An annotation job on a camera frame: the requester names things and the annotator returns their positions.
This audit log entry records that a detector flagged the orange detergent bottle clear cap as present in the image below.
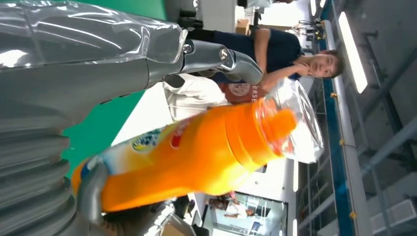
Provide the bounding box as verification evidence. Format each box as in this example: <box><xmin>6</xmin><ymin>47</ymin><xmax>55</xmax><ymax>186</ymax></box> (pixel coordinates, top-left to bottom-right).
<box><xmin>71</xmin><ymin>78</ymin><xmax>325</xmax><ymax>213</ymax></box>

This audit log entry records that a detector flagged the white desk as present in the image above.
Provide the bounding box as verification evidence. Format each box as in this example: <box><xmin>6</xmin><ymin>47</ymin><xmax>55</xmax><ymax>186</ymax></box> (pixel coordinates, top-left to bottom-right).
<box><xmin>111</xmin><ymin>81</ymin><xmax>173</xmax><ymax>147</ymax></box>

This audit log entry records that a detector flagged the seated person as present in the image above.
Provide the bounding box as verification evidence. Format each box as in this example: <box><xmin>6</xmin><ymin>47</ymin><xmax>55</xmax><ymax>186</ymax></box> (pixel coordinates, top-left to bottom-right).
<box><xmin>162</xmin><ymin>73</ymin><xmax>230</xmax><ymax>122</ymax></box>

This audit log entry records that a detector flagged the reddish brown printed fabric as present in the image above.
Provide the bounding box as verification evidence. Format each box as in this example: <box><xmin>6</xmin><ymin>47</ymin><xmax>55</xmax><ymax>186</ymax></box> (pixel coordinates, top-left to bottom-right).
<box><xmin>217</xmin><ymin>82</ymin><xmax>268</xmax><ymax>105</ymax></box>

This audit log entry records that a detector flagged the brown cardboard carton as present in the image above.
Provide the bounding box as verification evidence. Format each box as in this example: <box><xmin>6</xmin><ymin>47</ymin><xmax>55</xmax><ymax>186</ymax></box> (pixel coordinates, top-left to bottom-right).
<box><xmin>235</xmin><ymin>19</ymin><xmax>251</xmax><ymax>36</ymax></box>

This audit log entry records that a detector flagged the white vent grille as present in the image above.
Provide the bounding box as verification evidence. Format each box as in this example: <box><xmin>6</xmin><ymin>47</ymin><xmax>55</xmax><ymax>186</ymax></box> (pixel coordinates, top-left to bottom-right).
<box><xmin>369</xmin><ymin>199</ymin><xmax>417</xmax><ymax>236</ymax></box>

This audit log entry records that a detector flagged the long ceiling light panel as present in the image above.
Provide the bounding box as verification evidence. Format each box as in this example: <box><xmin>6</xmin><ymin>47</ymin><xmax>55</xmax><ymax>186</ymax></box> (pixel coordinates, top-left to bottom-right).
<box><xmin>338</xmin><ymin>11</ymin><xmax>368</xmax><ymax>94</ymax></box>

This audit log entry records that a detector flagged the wall display screen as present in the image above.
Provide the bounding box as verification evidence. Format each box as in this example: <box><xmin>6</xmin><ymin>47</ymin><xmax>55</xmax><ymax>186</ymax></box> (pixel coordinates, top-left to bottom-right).
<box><xmin>202</xmin><ymin>192</ymin><xmax>289</xmax><ymax>236</ymax></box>

